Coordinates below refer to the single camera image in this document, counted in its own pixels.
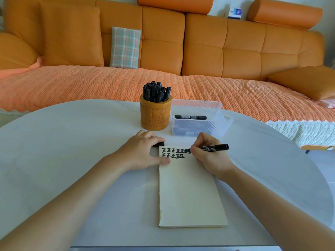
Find person's left hand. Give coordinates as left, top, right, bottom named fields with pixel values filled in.
left=115, top=130, right=171, bottom=172

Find person's right hand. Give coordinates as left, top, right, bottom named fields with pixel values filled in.
left=190, top=132, right=237, bottom=182

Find black marker pen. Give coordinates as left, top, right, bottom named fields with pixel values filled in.
left=187, top=144, right=229, bottom=154

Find cream paper notepad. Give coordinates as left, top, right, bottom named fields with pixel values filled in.
left=158, top=146, right=229, bottom=228

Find person's right forearm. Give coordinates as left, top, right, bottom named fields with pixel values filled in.
left=222, top=166, right=335, bottom=251

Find person's left forearm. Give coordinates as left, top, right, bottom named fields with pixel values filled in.
left=0, top=152, right=130, bottom=251

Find clear plastic storage box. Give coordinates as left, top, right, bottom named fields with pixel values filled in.
left=169, top=99, right=234, bottom=138

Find carved bamboo pen holder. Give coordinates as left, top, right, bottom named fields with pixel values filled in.
left=140, top=93, right=173, bottom=131

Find bunch of black markers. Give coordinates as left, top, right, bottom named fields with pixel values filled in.
left=143, top=81, right=172, bottom=103

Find orange knitted sofa cover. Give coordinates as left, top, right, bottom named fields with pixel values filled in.
left=0, top=65, right=335, bottom=123

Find orange leather sofa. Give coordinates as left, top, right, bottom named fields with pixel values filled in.
left=0, top=0, right=326, bottom=82

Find white lace cover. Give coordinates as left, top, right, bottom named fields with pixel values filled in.
left=264, top=119, right=335, bottom=148

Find plaid green pink cushion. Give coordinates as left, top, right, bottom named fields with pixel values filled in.
left=109, top=27, right=142, bottom=69

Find small wooden side table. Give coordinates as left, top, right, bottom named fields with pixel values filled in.
left=300, top=145, right=335, bottom=154

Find orange flat cushion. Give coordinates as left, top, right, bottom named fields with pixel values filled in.
left=267, top=66, right=335, bottom=101

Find pink cloth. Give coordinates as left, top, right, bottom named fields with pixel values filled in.
left=0, top=56, right=44, bottom=80
left=313, top=96, right=335, bottom=109

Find blue and white box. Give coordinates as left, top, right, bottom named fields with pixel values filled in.
left=227, top=7, right=243, bottom=20

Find orange bolster headrest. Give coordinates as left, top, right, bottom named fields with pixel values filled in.
left=247, top=0, right=323, bottom=30
left=137, top=0, right=214, bottom=15

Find large orange square cushion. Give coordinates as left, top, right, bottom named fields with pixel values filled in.
left=40, top=2, right=105, bottom=67

